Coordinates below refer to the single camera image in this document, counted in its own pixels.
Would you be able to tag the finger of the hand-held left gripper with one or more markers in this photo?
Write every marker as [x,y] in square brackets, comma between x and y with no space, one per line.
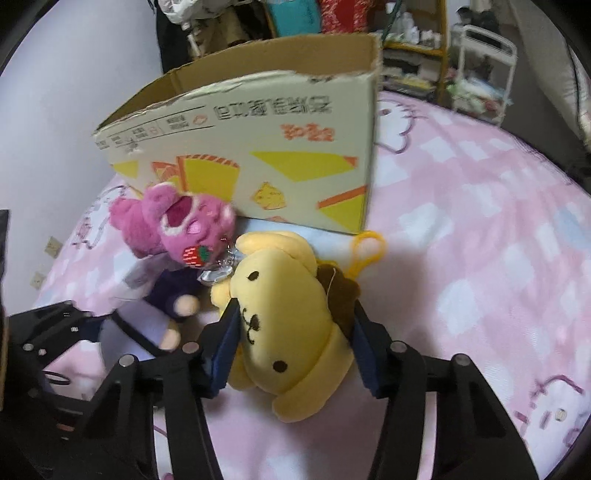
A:
[55,330]
[138,334]

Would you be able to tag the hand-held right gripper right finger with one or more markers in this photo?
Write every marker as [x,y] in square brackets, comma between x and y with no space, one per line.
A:
[369,355]

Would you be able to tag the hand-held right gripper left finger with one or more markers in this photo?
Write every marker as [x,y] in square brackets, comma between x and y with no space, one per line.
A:
[224,350]

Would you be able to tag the purple plush toy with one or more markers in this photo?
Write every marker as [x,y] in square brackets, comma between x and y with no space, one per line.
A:
[168,288]

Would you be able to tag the yellow dog plush toy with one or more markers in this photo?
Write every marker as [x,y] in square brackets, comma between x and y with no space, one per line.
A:
[291,323]

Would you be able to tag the printed cardboard box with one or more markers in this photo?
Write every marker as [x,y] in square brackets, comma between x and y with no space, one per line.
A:
[258,138]

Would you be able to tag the pink bear plush toy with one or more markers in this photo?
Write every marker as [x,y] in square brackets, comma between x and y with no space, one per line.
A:
[175,221]

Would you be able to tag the pile of papers and magazines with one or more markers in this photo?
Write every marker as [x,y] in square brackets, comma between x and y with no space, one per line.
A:
[411,78]

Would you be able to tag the dark hanging coat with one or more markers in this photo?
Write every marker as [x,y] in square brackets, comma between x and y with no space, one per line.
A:
[166,41]

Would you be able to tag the wooden shelf rack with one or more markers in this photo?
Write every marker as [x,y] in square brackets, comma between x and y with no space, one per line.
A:
[443,46]

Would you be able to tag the group of small white bottles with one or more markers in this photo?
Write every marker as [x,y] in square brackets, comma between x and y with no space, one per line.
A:
[415,34]

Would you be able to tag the white puffer jacket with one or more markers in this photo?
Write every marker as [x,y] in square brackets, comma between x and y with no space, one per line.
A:
[189,9]

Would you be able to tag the white trolley cart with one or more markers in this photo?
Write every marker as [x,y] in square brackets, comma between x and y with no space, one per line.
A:
[489,46]

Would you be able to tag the cream padded chair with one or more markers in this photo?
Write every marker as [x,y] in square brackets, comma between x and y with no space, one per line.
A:
[554,69]

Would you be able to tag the teal bag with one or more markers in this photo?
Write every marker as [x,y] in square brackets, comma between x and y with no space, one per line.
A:
[291,16]

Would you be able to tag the red patterned bag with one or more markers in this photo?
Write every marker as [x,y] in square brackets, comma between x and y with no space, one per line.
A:
[346,14]

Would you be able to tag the black bag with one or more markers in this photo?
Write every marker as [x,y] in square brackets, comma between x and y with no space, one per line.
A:
[480,18]

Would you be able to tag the wall socket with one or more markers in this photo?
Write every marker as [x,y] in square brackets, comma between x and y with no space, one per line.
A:
[37,279]
[53,247]

